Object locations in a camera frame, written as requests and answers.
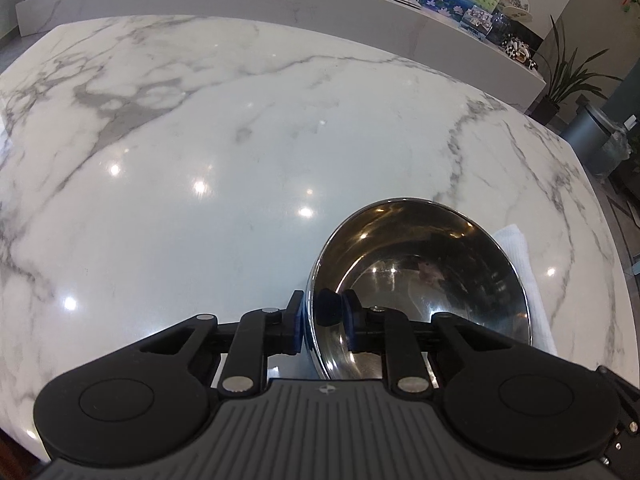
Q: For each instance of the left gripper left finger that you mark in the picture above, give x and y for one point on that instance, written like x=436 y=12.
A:
x=250 y=342

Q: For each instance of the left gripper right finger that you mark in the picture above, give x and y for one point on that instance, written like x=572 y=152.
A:
x=387 y=333

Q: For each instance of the blue stainless steel bowl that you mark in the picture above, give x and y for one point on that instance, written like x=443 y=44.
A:
x=416 y=256

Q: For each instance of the white paper towel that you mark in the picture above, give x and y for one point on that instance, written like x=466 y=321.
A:
x=514 y=244

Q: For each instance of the clear water bottle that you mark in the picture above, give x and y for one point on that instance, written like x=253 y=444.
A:
x=615 y=150

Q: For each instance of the grey trash bin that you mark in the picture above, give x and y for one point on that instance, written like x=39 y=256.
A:
x=589 y=131

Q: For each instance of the potted green plant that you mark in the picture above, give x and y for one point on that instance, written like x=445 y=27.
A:
x=568 y=76

